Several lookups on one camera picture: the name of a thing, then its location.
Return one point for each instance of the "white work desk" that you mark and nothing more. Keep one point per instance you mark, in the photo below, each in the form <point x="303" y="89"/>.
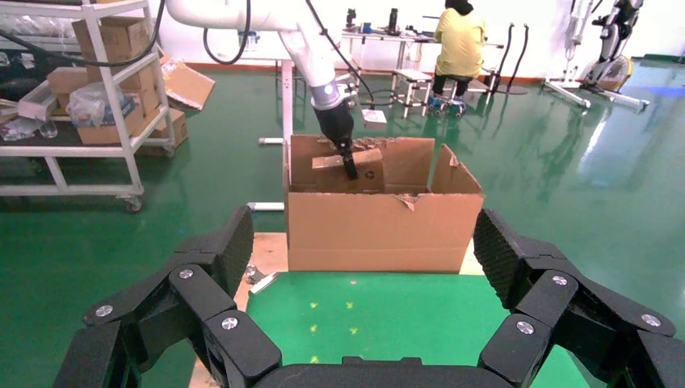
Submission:
<point x="374" y="35"/>

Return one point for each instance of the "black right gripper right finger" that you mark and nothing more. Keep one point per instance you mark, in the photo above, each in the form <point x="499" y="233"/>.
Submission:
<point x="588" y="326"/>

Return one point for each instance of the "white wheeled shelf cart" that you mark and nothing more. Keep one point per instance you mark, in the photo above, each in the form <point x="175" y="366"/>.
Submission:
<point x="69" y="190"/>

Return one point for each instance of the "large open cardboard carton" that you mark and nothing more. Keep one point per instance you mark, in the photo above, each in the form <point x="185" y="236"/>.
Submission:
<point x="374" y="235"/>

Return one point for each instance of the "black bottle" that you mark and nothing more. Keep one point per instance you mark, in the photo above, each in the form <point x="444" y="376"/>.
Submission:
<point x="393" y="18"/>

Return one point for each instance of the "green table cloth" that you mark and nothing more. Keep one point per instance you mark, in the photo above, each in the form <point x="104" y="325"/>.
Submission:
<point x="406" y="321"/>

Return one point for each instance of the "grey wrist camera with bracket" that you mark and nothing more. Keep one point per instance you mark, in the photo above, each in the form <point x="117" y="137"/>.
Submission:
<point x="373" y="117"/>

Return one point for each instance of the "small taped cardboard box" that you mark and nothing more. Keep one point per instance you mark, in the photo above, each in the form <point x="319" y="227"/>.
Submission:
<point x="326" y="177"/>

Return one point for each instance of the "clear plastic tray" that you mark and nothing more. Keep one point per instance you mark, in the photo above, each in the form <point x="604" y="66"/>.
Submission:
<point x="37" y="102"/>

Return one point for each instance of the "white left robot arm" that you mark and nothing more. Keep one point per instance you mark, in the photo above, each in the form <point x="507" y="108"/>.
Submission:
<point x="308" y="53"/>

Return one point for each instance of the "white table leg frame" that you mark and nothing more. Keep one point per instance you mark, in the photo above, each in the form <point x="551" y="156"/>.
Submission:
<point x="287" y="107"/>

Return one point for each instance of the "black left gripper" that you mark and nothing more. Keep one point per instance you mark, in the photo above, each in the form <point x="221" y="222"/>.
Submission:
<point x="337" y="126"/>

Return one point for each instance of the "person in yellow shirt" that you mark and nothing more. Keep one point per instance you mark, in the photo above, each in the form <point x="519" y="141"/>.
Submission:
<point x="460" y="43"/>

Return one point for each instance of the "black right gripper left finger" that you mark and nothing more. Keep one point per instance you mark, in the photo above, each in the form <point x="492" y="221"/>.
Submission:
<point x="155" y="326"/>

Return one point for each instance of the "clear plastic bag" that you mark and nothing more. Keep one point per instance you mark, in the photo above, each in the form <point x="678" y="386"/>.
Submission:
<point x="24" y="128"/>
<point x="93" y="104"/>

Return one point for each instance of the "white floor frame stand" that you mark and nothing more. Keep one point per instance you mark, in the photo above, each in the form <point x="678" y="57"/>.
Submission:
<point x="567" y="88"/>

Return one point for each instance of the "blue wheeled stool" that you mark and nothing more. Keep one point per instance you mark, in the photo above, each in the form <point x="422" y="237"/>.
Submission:
<point x="447" y="104"/>

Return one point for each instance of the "brown cardboard box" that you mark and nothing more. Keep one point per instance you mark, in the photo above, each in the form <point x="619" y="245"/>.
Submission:
<point x="171" y="131"/>
<point x="112" y="37"/>
<point x="67" y="80"/>
<point x="101" y="135"/>
<point x="187" y="85"/>

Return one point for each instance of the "white square stool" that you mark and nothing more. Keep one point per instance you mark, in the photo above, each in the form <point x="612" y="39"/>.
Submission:
<point x="412" y="75"/>

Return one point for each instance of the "white exercise machine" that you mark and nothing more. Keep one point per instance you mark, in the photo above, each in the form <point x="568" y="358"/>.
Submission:
<point x="610" y="64"/>

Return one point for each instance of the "silver metal binder clip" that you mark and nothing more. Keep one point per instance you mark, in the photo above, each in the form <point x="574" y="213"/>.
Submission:
<point x="252" y="274"/>

